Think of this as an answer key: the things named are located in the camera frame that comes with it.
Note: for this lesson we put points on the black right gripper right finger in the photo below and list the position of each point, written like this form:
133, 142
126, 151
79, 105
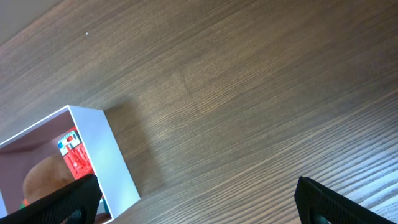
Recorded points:
317, 204

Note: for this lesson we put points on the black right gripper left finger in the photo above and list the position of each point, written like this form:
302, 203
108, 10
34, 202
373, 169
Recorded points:
76, 202

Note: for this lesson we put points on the brown plush toy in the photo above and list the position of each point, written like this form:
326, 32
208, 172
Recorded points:
47, 176

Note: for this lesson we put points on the red toy fire truck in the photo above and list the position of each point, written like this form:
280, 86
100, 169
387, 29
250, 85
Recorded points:
75, 154

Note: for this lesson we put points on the white box with pink interior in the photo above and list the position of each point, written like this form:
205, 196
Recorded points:
25, 149

